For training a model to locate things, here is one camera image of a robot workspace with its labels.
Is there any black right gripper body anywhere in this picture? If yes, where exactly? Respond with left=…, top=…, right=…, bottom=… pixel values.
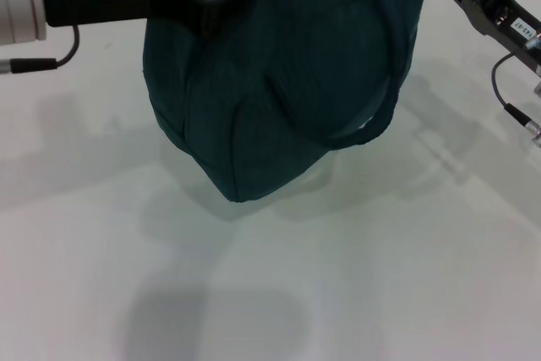
left=462, top=0, right=541, bottom=79

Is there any dark blue-green insulated lunch bag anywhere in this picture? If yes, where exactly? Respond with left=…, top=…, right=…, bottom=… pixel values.
left=141, top=0, right=435, bottom=204

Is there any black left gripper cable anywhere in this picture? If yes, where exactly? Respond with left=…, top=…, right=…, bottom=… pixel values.
left=0, top=25, right=81, bottom=76

